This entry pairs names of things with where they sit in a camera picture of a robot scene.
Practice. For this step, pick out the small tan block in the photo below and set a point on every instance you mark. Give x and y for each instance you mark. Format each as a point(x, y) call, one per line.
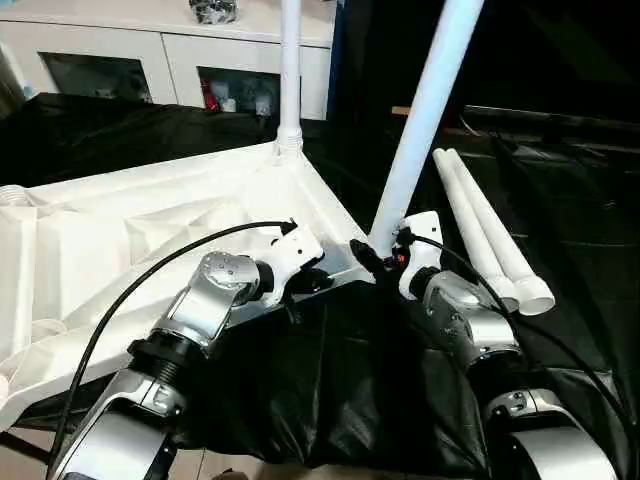
point(401, 110)

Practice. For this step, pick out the white plastic table leg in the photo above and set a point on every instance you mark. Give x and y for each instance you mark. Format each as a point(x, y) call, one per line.
point(291, 75)
point(470, 235)
point(500, 240)
point(430, 100)

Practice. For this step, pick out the red packet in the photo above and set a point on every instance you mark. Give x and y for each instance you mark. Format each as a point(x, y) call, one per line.
point(210, 96)

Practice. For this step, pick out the white glass-door cabinet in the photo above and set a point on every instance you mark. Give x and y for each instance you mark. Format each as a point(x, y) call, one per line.
point(150, 50)

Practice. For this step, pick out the long black bar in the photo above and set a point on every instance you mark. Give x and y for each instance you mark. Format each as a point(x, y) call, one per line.
point(550, 116)

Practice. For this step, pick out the white jar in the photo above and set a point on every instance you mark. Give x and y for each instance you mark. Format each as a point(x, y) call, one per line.
point(230, 105)
point(263, 106)

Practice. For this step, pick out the black and white bag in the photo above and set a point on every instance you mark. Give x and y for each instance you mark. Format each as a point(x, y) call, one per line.
point(214, 11)

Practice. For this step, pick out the black mat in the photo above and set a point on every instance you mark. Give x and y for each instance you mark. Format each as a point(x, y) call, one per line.
point(375, 375)

